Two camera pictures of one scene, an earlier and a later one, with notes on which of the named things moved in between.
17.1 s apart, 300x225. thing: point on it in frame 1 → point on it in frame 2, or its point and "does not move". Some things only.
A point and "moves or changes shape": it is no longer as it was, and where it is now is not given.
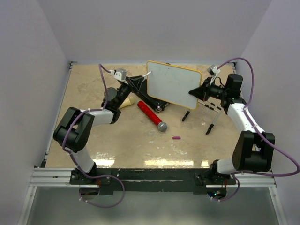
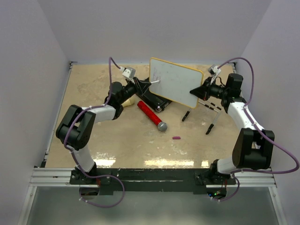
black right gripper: (202, 92) does not move
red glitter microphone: (161, 126) does not move
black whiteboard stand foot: (185, 116) does not move
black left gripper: (137, 82) → (140, 87)
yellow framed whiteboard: (172, 83) moves or changes shape
